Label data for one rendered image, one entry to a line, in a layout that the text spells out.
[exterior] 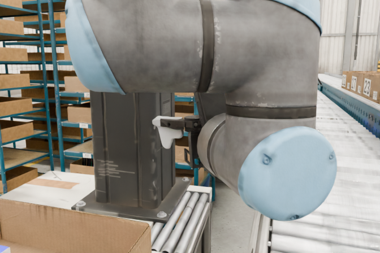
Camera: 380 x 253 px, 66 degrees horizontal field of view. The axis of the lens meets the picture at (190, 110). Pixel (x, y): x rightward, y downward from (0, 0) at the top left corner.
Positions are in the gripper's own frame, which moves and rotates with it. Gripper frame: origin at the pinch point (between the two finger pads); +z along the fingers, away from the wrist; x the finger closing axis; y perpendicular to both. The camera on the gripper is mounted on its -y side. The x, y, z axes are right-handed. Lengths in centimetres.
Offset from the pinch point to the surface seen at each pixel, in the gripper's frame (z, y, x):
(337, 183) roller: 17, 29, 53
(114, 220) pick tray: -5.6, 17.4, -16.5
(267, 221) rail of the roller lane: 2.6, 28.3, 19.0
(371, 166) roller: 26, 29, 76
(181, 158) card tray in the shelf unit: 107, 40, 23
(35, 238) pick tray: 4.3, 22.8, -32.2
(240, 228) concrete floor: 117, 97, 63
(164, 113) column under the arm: 17.0, 1.2, -2.1
